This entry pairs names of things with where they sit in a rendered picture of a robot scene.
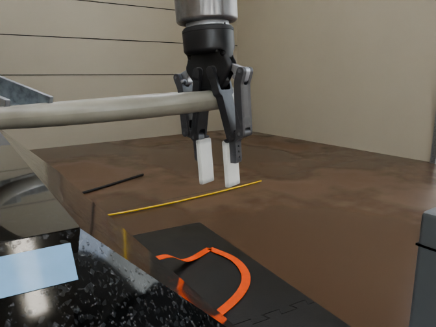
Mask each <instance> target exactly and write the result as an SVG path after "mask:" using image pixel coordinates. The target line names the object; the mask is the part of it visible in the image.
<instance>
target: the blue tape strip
mask: <svg viewBox="0 0 436 327"><path fill-rule="evenodd" d="M74 280H78V276H77V270H76V267H75V261H74V258H73V252H72V249H71V243H66V244H62V245H56V246H52V247H46V248H40V249H36V250H30V251H26V252H20V253H17V254H11V255H7V256H1V257H0V298H5V297H10V296H13V295H18V294H22V293H26V292H29V291H34V290H37V289H42V288H45V287H50V286H53V285H58V284H63V283H66V282H71V281H74Z"/></svg>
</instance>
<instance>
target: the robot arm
mask: <svg viewBox="0 0 436 327"><path fill-rule="evenodd" d="M175 14H176V23H177V24H178V25H180V26H182V27H185V28H184V30H183V31H182V39H183V47H184V53H185V54H186V56H187V57H188V63H187V66H186V70H185V71H183V72H182V73H181V74H174V76H173V78H174V82H175V84H176V87H177V90H178V93H182V92H190V91H205V90H211V91H212V92H213V96H214V97H215V98H216V99H217V104H218V107H219V111H220V115H221V119H222V122H223V127H224V132H225V135H226V139H224V141H223V142H222V146H223V163H224V180H225V187H226V188H230V187H232V186H234V185H237V184H239V183H240V178H239V162H241V160H242V152H241V140H242V139H243V138H245V137H247V136H250V135H252V109H251V94H250V82H251V79H252V74H253V68H252V67H244V66H241V65H238V64H237V63H236V60H235V58H234V55H233V52H234V49H235V41H234V28H233V26H231V25H229V24H230V23H233V22H235V21H236V20H237V17H238V16H237V0H175ZM231 78H233V79H234V90H233V87H232V83H231ZM192 83H193V85H192ZM233 93H234V99H233V96H232V94H233ZM208 113H209V111H205V112H196V113H190V114H180V121H181V127H182V135H183V136H184V137H186V136H187V137H189V138H191V139H192V141H193V146H194V154H195V160H196V161H198V169H199V184H202V185H203V184H206V183H208V182H212V181H214V175H213V159H212V143H211V138H209V135H207V126H208Z"/></svg>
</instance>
